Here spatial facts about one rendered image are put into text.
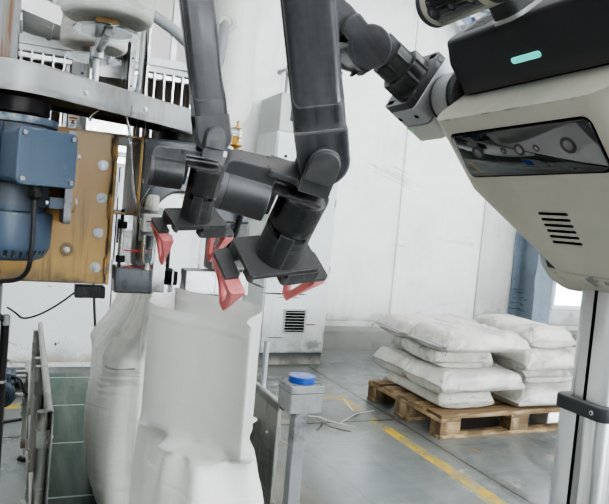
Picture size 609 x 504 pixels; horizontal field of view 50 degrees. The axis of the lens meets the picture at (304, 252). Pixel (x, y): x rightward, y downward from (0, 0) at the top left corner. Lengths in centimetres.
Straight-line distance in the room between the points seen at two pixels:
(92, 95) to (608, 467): 107
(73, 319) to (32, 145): 311
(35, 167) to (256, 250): 46
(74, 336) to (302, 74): 363
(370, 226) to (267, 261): 541
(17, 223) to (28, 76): 24
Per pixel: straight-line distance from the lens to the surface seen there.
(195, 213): 117
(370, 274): 624
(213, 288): 146
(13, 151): 115
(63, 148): 116
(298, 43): 69
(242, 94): 470
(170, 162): 114
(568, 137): 95
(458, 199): 672
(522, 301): 722
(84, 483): 210
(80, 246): 141
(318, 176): 70
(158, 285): 146
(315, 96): 70
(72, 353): 424
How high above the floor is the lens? 120
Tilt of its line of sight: 3 degrees down
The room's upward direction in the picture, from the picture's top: 5 degrees clockwise
